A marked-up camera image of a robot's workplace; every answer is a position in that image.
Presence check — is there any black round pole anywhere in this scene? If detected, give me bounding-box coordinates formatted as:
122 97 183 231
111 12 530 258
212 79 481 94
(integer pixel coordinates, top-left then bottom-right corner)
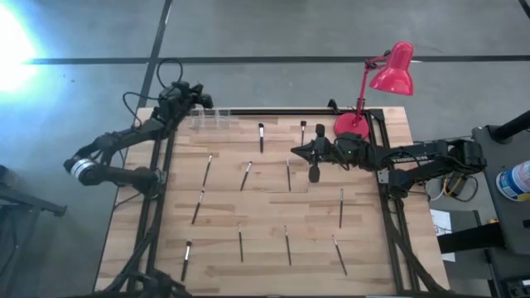
491 109 530 143

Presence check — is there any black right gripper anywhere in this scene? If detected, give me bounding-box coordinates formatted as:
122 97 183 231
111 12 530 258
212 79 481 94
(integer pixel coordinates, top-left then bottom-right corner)
291 123 336 184

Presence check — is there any white paper sheet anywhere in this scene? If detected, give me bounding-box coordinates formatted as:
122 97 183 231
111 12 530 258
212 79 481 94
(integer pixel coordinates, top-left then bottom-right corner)
429 209 456 263

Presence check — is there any black power supply box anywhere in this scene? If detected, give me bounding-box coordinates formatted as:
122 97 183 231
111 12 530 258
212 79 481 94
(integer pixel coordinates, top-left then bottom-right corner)
446 172 470 194

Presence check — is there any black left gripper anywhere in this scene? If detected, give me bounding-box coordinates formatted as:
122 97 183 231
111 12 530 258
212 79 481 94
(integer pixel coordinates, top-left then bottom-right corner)
159 80 214 125

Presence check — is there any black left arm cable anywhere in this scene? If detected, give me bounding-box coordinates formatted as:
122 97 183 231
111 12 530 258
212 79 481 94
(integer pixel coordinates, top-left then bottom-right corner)
122 57 184 125

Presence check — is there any red desk lamp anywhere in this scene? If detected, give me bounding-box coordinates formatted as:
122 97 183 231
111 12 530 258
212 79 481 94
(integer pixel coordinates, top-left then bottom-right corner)
333 40 416 142

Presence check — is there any black metal beam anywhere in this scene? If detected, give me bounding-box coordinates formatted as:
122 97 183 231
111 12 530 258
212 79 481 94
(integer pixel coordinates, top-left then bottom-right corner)
437 222 507 255

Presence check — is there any black makeup brush silver ferrule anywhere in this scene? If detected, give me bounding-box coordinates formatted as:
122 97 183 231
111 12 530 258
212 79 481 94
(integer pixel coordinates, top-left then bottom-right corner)
190 189 206 226
180 239 194 283
238 160 253 193

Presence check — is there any white blue wipes canister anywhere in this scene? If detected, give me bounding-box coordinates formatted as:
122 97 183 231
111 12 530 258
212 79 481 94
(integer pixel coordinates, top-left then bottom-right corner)
495 160 530 203

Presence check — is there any clear acrylic brush organizer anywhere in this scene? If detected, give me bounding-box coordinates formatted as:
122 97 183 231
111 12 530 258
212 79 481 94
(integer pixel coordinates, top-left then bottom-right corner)
185 107 233 129

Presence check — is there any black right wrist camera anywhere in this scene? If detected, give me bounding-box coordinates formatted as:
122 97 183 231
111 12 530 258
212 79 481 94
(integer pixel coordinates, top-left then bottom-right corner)
334 132 365 166

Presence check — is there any black aluminium table frame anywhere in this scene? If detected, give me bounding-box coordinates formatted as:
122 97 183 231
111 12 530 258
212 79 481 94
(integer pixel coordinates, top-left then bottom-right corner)
101 107 446 298

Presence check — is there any black metal stand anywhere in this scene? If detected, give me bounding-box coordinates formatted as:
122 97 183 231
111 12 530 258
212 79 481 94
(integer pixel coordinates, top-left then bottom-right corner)
0 164 68 298

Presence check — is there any dark grey side cart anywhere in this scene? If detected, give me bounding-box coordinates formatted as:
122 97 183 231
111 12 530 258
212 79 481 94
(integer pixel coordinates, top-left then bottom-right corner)
471 123 530 298

